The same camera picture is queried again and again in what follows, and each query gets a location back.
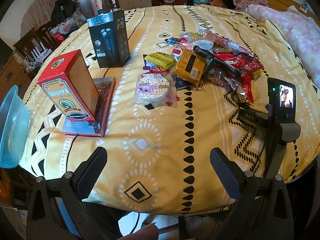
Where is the red floral snack packet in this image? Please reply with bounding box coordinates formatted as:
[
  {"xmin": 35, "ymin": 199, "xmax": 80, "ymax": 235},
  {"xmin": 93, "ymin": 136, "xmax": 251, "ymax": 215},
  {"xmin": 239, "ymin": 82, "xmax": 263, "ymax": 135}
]
[{"xmin": 239, "ymin": 74, "xmax": 254, "ymax": 103}]

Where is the dark red glossy snack bag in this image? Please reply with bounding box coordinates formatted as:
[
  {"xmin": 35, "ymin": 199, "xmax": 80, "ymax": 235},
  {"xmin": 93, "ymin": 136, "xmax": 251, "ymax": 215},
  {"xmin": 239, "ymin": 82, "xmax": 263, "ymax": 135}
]
[{"xmin": 214, "ymin": 53, "xmax": 263, "ymax": 74}]

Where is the pink floral quilt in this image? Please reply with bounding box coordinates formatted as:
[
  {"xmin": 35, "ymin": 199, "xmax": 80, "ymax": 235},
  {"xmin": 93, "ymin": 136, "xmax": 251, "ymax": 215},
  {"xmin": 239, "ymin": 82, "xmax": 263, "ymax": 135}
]
[{"xmin": 245, "ymin": 4, "xmax": 319, "ymax": 87}]

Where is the blue glass bowl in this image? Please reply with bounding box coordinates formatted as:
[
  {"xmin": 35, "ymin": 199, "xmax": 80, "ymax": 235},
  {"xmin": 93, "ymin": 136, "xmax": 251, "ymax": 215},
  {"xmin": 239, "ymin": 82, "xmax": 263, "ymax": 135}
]
[{"xmin": 1, "ymin": 85, "xmax": 30, "ymax": 168}]

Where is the orange biscuit packet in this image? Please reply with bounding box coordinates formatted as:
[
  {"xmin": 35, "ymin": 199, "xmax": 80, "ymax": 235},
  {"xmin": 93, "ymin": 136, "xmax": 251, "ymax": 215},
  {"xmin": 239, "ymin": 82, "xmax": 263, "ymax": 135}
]
[{"xmin": 171, "ymin": 49, "xmax": 206, "ymax": 87}]

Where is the yellow patterned bed cover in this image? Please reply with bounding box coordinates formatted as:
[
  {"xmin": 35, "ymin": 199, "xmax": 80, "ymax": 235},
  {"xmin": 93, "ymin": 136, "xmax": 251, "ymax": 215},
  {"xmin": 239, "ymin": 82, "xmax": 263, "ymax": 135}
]
[{"xmin": 20, "ymin": 5, "xmax": 319, "ymax": 215}]

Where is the red upright carton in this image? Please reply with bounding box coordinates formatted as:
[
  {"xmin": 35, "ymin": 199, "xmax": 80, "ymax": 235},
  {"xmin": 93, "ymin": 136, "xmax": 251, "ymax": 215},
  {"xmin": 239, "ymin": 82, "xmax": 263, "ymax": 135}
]
[{"xmin": 37, "ymin": 49, "xmax": 99, "ymax": 121}]

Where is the yellow-green candy packet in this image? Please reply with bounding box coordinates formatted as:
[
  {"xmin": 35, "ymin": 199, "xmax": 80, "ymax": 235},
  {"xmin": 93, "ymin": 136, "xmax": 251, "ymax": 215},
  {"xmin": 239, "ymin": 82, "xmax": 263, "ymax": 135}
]
[{"xmin": 144, "ymin": 52, "xmax": 176, "ymax": 70}]

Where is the white marshmallow bag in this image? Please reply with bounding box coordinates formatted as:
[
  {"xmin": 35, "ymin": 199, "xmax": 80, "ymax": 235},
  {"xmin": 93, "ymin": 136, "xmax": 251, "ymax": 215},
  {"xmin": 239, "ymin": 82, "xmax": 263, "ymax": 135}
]
[{"xmin": 132, "ymin": 73, "xmax": 180, "ymax": 107}]

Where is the flat dark red box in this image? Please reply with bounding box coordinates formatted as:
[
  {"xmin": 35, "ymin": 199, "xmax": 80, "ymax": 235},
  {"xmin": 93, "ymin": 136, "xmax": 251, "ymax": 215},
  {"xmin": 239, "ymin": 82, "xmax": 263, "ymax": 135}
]
[{"xmin": 61, "ymin": 76, "xmax": 117, "ymax": 138}]

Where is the wooden drawer chest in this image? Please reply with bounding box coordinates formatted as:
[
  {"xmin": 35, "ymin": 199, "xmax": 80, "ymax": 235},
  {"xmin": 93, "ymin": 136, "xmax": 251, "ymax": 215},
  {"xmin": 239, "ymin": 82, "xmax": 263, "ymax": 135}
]
[{"xmin": 0, "ymin": 56, "xmax": 31, "ymax": 102}]

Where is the wooden chair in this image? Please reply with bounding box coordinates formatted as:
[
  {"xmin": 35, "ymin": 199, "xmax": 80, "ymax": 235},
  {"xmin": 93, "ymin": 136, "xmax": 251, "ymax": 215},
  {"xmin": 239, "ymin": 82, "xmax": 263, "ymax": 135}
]
[{"xmin": 14, "ymin": 21, "xmax": 57, "ymax": 61}]

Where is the black shaver box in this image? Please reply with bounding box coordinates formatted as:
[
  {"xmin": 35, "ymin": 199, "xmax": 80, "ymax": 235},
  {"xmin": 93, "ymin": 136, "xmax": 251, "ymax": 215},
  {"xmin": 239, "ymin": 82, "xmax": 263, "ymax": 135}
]
[{"xmin": 87, "ymin": 9, "xmax": 131, "ymax": 68}]

